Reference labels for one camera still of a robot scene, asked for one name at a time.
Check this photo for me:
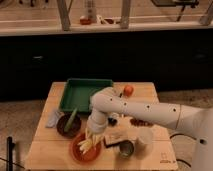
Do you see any green plastic tray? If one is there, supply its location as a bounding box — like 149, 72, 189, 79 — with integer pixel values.
59, 78, 113, 114

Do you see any small metal cup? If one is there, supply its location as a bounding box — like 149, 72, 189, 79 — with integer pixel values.
119, 140, 134, 157

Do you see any grey folded cloth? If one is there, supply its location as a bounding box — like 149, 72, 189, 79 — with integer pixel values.
45, 110, 61, 128

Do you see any yellow banana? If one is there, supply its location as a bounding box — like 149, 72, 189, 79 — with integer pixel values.
78, 139, 93, 154

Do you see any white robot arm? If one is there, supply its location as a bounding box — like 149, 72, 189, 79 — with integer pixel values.
87, 87, 213, 171

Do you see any black stand on floor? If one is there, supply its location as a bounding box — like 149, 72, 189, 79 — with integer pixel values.
6, 136, 15, 171

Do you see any orange tomato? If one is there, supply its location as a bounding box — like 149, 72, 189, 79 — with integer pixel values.
123, 85, 134, 97

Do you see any white paper cup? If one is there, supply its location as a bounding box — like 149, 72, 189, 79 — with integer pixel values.
135, 127, 153, 149

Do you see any green cucumber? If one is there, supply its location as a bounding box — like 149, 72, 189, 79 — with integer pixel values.
64, 108, 78, 132

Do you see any red object on shelf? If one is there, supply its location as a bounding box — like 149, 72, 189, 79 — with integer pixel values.
79, 16, 92, 25

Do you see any white bottle on shelf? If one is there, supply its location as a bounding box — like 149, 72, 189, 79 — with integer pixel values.
85, 0, 97, 23

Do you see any wooden table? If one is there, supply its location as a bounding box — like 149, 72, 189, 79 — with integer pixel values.
25, 82, 178, 171

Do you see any red bowl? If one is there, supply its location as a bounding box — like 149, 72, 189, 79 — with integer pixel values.
69, 133, 102, 164

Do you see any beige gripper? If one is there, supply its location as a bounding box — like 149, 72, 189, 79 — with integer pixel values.
85, 129, 103, 146

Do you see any dark brown bowl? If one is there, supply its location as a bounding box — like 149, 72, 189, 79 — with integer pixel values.
56, 115, 81, 138

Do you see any black cable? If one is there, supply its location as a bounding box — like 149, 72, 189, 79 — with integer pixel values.
169, 132, 198, 171

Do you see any wooden block eraser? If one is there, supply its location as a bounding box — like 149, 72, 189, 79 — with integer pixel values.
104, 129, 128, 148

